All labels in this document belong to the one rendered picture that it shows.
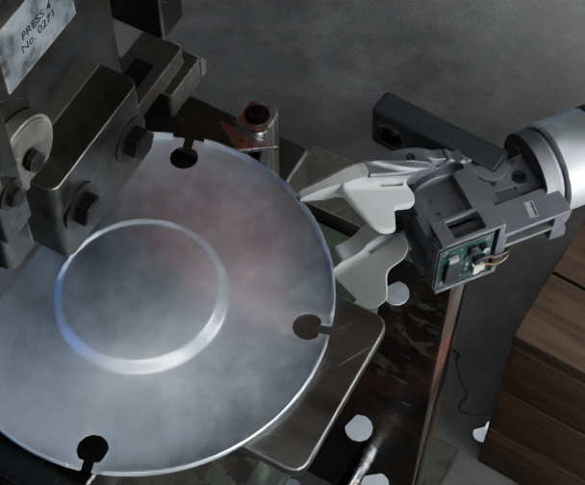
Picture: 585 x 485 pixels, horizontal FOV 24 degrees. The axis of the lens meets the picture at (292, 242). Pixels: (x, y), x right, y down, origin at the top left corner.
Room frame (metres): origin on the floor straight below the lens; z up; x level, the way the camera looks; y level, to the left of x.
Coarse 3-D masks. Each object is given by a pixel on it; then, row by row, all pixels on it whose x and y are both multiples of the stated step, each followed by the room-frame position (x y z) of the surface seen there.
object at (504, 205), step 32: (448, 160) 0.60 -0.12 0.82; (512, 160) 0.62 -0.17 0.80; (544, 160) 0.61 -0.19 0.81; (416, 192) 0.58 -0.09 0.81; (448, 192) 0.58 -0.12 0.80; (480, 192) 0.58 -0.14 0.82; (512, 192) 0.59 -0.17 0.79; (544, 192) 0.59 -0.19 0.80; (416, 224) 0.56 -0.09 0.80; (448, 224) 0.56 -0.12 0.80; (480, 224) 0.55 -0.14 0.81; (512, 224) 0.56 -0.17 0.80; (544, 224) 0.57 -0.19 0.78; (416, 256) 0.56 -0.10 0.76; (448, 256) 0.53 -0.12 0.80; (480, 256) 0.54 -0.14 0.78; (448, 288) 0.53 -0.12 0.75
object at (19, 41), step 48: (0, 0) 0.51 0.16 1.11; (48, 0) 0.54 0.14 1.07; (96, 0) 0.58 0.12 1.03; (0, 48) 0.50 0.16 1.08; (48, 48) 0.54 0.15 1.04; (96, 48) 0.57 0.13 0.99; (0, 96) 0.49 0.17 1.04; (48, 96) 0.53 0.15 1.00; (96, 96) 0.55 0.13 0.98; (48, 144) 0.50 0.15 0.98; (96, 144) 0.51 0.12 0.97; (144, 144) 0.54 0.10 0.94; (48, 192) 0.47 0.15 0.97; (96, 192) 0.50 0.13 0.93; (48, 240) 0.48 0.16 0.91
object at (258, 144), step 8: (224, 128) 0.66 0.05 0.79; (232, 128) 0.66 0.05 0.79; (232, 136) 0.65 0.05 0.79; (240, 136) 0.65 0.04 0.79; (248, 136) 0.65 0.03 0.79; (232, 144) 0.64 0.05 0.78; (240, 144) 0.64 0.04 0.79; (248, 144) 0.64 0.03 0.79; (256, 144) 0.64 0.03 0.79; (264, 144) 0.64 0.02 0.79; (272, 144) 0.64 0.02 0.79; (248, 152) 0.64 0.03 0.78
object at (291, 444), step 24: (336, 312) 0.49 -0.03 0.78; (360, 312) 0.49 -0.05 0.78; (312, 336) 0.47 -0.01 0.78; (336, 336) 0.47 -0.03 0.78; (360, 336) 0.47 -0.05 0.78; (336, 360) 0.46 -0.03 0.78; (360, 360) 0.46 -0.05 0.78; (312, 384) 0.44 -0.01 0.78; (336, 384) 0.44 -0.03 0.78; (312, 408) 0.42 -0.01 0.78; (336, 408) 0.42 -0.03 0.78; (264, 432) 0.40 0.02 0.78; (288, 432) 0.40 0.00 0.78; (312, 432) 0.40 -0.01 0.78; (264, 456) 0.38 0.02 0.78; (288, 456) 0.38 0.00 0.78; (312, 456) 0.38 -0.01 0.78
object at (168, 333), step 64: (128, 192) 0.60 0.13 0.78; (192, 192) 0.60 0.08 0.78; (256, 192) 0.60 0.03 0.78; (64, 256) 0.54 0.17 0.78; (128, 256) 0.54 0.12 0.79; (192, 256) 0.54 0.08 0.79; (256, 256) 0.54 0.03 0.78; (320, 256) 0.54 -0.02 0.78; (0, 320) 0.49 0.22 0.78; (64, 320) 0.48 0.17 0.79; (128, 320) 0.48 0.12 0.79; (192, 320) 0.48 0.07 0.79; (256, 320) 0.49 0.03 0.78; (0, 384) 0.43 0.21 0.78; (64, 384) 0.43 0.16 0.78; (128, 384) 0.43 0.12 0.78; (192, 384) 0.43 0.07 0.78; (256, 384) 0.43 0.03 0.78; (64, 448) 0.39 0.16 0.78; (128, 448) 0.39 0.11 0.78; (192, 448) 0.39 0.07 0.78
